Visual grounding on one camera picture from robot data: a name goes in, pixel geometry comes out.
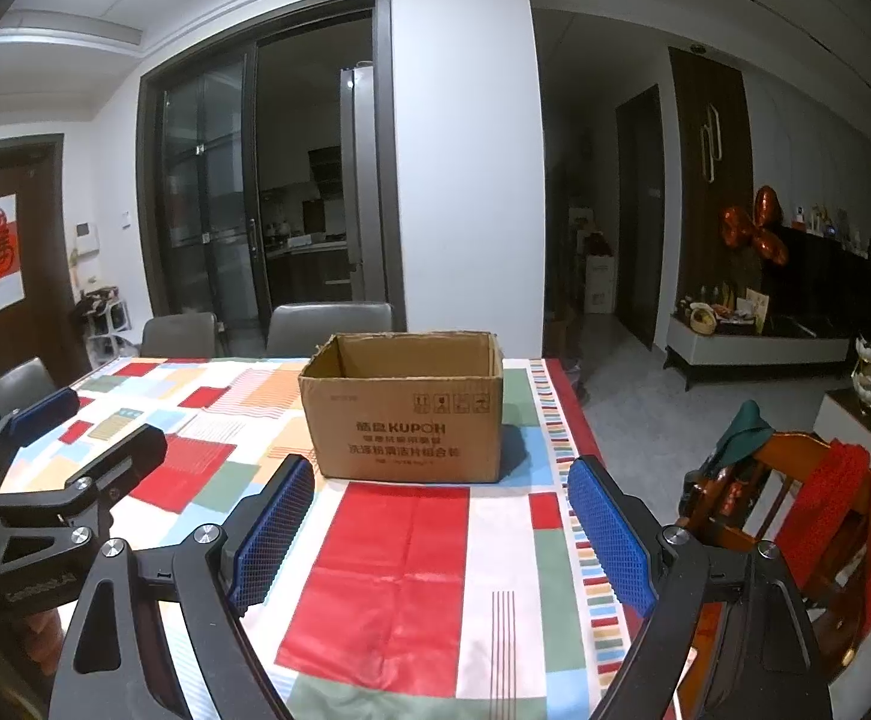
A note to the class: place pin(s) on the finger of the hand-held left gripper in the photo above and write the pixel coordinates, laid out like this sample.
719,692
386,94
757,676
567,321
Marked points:
128,454
45,412

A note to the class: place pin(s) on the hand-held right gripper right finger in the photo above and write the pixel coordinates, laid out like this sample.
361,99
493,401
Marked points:
615,540

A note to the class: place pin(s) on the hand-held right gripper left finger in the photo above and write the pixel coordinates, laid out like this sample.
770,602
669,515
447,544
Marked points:
270,540

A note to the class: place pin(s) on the brown cardboard box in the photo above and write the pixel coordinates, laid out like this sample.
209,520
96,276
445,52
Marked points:
405,420

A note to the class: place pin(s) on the grey leather chair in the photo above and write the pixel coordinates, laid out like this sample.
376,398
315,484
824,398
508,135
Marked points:
19,390
330,326
177,336

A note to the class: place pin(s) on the white shoe rack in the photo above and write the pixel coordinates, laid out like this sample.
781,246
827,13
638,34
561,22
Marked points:
105,330

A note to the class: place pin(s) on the brown wooden chair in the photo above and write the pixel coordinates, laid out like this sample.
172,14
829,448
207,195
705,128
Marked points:
743,495

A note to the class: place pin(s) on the brown entrance door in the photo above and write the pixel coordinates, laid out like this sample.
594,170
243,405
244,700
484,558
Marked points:
30,277

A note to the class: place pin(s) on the green cloth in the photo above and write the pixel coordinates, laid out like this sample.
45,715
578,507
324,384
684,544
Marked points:
743,435

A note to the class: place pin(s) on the red knitted cloth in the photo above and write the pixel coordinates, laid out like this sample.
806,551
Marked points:
833,525

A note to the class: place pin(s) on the white low cabinet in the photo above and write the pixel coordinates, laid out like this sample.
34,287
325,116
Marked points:
758,352

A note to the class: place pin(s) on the woven basket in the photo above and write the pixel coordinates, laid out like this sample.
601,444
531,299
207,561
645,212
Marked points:
703,321

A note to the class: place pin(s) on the white carton box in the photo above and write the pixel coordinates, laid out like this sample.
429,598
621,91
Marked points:
599,285

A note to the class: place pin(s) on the white coffee table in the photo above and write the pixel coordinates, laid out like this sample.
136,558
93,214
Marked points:
855,435

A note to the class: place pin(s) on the sliding glass door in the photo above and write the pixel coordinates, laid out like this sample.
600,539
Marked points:
203,202

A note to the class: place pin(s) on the dark interior door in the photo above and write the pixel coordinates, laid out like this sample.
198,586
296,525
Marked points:
639,217

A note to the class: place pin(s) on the dark sideboard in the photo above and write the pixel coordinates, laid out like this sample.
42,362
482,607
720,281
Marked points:
840,285

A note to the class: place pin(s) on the red foil balloons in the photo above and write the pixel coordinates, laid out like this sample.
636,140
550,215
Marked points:
754,229

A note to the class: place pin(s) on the tall dark wooden cabinet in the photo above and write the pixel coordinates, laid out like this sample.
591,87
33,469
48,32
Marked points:
709,165

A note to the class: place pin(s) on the wall intercom panel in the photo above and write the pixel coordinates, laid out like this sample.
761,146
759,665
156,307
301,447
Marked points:
88,236

